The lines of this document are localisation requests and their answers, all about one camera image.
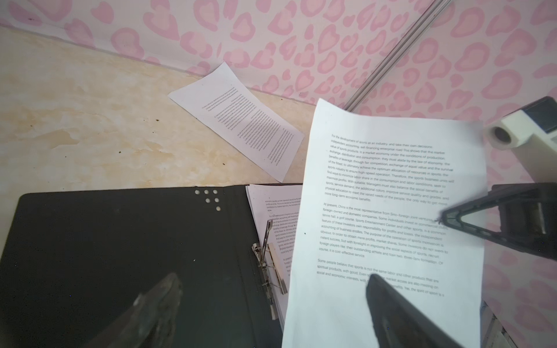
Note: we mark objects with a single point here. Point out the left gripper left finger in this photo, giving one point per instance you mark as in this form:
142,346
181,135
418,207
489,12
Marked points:
149,322

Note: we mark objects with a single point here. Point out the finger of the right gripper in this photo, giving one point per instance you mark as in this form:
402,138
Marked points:
480,217

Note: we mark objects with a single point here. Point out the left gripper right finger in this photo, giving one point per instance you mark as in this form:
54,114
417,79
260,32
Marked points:
397,323

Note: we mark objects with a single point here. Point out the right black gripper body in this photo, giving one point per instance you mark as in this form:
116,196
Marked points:
528,219

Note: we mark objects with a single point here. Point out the black file folder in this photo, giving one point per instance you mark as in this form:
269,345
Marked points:
75,261

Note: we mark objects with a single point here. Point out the printed paper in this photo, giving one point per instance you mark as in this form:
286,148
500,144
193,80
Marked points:
373,192
282,205

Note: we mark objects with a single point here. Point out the metal folder clip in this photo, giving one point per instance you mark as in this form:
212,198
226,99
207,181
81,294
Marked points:
274,279

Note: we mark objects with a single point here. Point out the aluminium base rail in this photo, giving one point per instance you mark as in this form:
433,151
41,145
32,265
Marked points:
493,334

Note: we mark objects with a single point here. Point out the right corner aluminium post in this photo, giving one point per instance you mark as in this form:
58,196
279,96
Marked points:
394,55

